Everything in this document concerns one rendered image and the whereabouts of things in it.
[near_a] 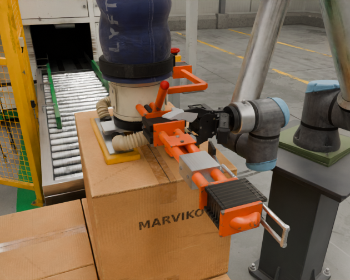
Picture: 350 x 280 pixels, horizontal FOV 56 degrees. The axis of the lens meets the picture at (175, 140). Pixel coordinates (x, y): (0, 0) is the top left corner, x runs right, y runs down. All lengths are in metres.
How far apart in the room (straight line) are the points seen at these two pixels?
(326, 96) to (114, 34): 0.85
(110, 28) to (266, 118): 0.49
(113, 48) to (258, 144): 0.49
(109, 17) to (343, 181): 0.98
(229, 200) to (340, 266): 1.64
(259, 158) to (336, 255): 1.29
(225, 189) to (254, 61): 0.58
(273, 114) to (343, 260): 1.37
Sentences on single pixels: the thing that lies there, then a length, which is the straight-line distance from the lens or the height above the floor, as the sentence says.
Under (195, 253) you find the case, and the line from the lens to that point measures 1.06.
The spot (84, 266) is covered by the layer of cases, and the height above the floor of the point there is 0.54.
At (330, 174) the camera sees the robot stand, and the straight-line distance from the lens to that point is 1.39.
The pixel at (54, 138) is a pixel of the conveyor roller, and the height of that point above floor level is 0.53.
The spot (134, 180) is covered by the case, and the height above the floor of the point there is 0.94.
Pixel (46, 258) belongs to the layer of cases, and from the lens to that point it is 1.30.
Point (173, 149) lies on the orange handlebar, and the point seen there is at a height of 1.08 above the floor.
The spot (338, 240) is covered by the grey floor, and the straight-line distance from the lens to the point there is 2.30.
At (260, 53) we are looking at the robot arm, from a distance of 1.07.
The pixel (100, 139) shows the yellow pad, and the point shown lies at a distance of 1.07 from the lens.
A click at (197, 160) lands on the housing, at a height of 1.09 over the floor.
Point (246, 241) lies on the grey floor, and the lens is 2.12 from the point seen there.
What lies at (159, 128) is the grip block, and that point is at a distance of 0.81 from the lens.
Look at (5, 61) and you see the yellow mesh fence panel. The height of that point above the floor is 0.99.
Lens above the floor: 1.42
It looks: 26 degrees down
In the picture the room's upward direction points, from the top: straight up
